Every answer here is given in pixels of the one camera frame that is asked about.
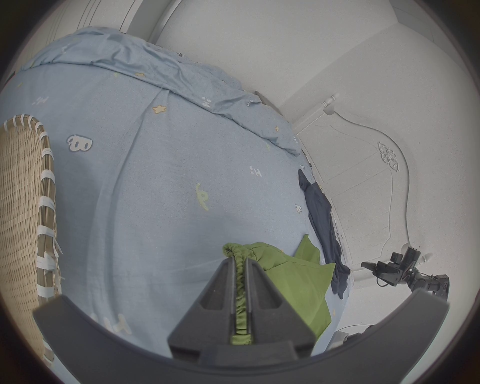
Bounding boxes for white wardrobe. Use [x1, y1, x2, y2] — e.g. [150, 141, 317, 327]
[22, 0, 147, 42]

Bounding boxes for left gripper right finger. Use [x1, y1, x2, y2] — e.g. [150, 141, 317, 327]
[245, 258, 316, 356]

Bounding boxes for bed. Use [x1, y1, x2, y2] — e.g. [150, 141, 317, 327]
[0, 26, 413, 376]

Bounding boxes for round woven basket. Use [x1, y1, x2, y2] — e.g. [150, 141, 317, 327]
[0, 115, 64, 368]

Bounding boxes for pale blue quilt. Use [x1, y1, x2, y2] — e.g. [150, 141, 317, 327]
[20, 27, 302, 156]

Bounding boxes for dark blue garment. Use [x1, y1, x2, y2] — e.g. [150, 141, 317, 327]
[298, 169, 351, 299]

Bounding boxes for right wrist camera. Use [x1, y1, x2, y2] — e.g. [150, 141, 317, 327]
[399, 245, 421, 271]

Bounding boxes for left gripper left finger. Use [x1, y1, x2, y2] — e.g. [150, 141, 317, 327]
[167, 257, 238, 358]

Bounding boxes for green shorts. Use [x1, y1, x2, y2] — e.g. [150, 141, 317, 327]
[222, 234, 336, 346]

